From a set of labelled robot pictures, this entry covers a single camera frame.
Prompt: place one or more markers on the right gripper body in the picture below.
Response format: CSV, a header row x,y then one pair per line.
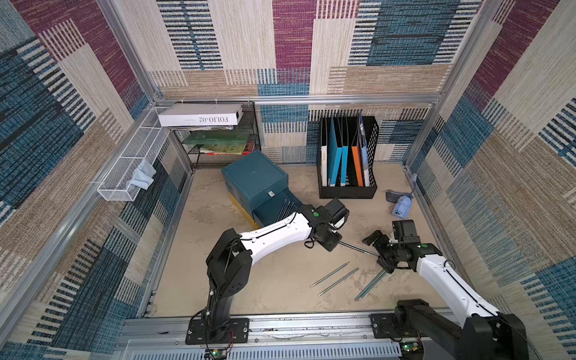
x,y
385,251

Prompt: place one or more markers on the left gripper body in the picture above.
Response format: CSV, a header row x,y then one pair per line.
x,y
330,240

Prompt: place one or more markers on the teal pencil pair horizontal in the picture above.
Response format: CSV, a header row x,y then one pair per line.
x,y
357,248

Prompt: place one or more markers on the teal drawer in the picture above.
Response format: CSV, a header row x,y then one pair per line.
x,y
266,214

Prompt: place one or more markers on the teal drawer cabinet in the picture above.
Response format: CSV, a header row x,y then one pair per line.
x,y
254,179

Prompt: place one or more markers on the yellow bottom drawer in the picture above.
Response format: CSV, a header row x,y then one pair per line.
x,y
245,214

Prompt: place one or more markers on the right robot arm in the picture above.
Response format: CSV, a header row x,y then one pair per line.
x,y
482,331

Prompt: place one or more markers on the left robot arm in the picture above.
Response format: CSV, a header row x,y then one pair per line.
x,y
230,262

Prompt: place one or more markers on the blue white stapler device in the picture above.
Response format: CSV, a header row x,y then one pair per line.
x,y
402,201

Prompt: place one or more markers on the teal pencil diagonal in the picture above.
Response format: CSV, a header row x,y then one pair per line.
x,y
339,281

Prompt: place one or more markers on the teal pencil pair right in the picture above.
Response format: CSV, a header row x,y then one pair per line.
x,y
371,285

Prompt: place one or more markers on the teal folder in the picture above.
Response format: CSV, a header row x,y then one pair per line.
x,y
335,148

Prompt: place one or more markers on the orange folder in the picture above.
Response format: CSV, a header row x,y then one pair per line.
x,y
357,165

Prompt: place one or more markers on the black mesh file organizer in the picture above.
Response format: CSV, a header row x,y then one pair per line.
x,y
361,131

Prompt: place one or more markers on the green book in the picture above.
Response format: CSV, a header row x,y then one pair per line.
x,y
217,137

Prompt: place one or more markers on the white FOLIO box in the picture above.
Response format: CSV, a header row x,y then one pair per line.
x,y
195,114

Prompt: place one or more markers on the light blue cloth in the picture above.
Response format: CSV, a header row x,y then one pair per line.
x,y
142,176

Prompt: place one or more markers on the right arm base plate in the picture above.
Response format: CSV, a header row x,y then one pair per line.
x,y
385,325

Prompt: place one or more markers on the black wire shelf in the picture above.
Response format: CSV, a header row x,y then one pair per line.
x,y
248,122

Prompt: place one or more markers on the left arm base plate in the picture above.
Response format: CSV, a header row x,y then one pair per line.
x,y
235,331

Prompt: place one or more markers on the white wire basket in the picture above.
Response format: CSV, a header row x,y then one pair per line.
x,y
146,143

